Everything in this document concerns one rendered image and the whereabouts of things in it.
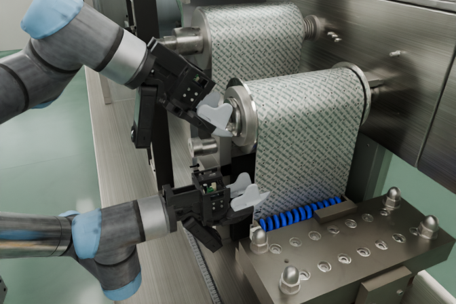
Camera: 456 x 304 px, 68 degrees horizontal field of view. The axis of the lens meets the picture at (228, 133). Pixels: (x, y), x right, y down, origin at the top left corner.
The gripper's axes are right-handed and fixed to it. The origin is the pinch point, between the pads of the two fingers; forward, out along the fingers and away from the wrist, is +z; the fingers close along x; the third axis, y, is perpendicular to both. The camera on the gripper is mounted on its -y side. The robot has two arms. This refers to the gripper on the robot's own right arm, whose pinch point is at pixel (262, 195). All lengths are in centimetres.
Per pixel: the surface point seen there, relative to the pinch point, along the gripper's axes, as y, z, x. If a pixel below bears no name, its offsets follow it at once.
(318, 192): -3.3, 13.9, -0.3
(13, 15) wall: -55, -124, 556
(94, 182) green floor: -109, -43, 171
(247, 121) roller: 17.7, -3.8, 0.6
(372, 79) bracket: 19.9, 26.8, 4.0
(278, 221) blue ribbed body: -5.1, 2.2, -3.3
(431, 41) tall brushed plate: 29.6, 29.6, -4.7
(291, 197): -2.4, 6.8, -0.3
